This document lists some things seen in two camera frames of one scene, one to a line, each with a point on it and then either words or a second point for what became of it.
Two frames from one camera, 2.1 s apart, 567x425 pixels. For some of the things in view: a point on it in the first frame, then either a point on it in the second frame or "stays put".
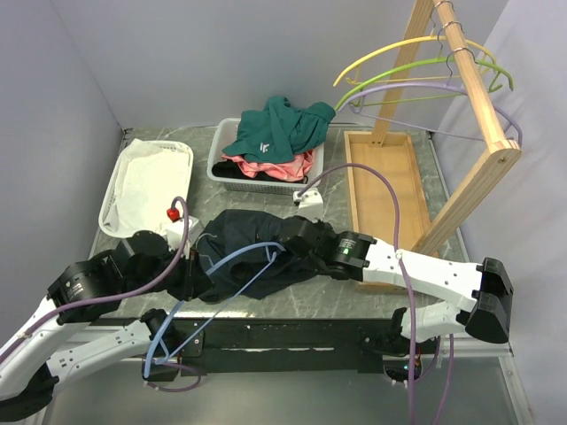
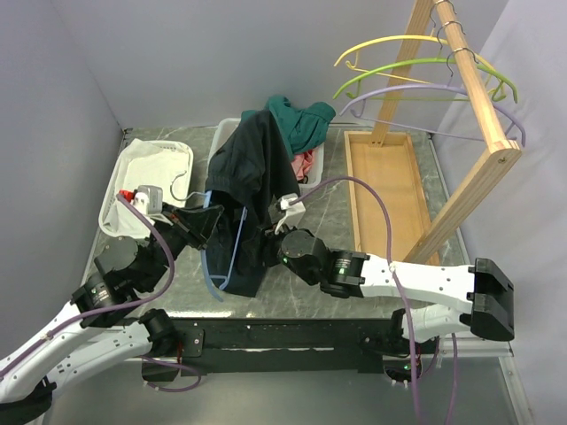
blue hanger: (219, 308) -> (204, 262)
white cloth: (149, 181) stays put
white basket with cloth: (149, 176) stays put
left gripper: (195, 281) -> (195, 224)
